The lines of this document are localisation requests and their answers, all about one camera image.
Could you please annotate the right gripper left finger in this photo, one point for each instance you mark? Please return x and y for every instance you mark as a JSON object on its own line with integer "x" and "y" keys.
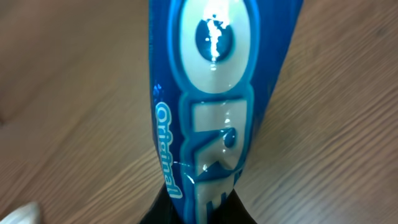
{"x": 161, "y": 211}

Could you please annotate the beige wrapper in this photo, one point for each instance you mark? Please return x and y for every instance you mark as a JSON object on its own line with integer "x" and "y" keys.
{"x": 26, "y": 214}

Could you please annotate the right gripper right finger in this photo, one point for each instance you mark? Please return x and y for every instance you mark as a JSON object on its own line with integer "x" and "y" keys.
{"x": 232, "y": 211}

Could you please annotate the blue snack packet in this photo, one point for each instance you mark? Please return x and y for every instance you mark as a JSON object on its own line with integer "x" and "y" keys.
{"x": 213, "y": 68}

